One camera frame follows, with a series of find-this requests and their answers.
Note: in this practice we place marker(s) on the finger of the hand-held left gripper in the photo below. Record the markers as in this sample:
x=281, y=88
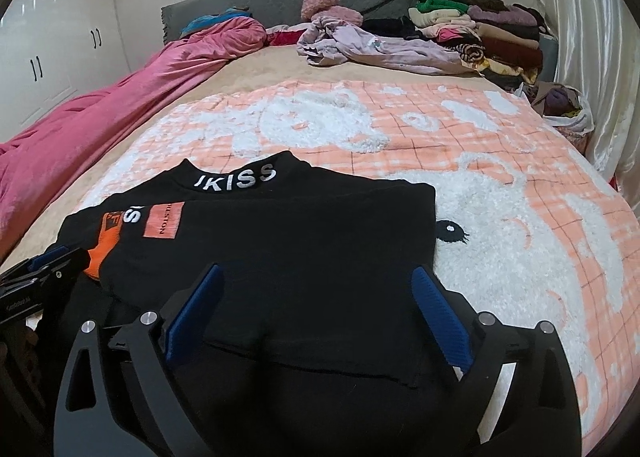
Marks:
x=47, y=258

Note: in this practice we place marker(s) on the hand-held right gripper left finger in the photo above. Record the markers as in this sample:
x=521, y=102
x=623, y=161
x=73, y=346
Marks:
x=192, y=317

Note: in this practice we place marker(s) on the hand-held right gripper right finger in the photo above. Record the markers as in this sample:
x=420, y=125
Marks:
x=442, y=317

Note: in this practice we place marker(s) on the black shirt with orange patches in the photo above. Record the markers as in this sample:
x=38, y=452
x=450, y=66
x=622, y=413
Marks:
x=300, y=247

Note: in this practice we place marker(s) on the plastic bag of clothes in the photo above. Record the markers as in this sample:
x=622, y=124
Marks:
x=570, y=112

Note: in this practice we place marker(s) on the pile of folded clothes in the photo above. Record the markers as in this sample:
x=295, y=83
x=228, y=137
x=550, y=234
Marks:
x=505, y=37

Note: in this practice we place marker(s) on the pink quilt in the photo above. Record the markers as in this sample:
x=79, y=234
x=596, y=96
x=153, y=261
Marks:
x=100, y=127

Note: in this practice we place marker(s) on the peach and white printed blanket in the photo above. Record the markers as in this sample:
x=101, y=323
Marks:
x=500, y=187

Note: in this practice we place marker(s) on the white wardrobe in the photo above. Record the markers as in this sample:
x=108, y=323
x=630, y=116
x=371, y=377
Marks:
x=50, y=37

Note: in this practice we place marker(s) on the bed with beige sheet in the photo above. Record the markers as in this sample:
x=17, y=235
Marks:
x=240, y=72

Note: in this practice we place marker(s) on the lilac crumpled garment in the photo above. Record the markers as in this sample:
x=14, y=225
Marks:
x=360, y=44

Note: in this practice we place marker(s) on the red cloth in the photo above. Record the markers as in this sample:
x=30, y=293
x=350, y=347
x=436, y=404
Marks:
x=285, y=38

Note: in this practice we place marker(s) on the blue cloth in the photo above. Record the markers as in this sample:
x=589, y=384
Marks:
x=220, y=17

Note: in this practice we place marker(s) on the white satin curtain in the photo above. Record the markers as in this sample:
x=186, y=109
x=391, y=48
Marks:
x=590, y=37

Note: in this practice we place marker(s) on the pink fluffy cloth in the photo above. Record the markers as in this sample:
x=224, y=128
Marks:
x=325, y=4

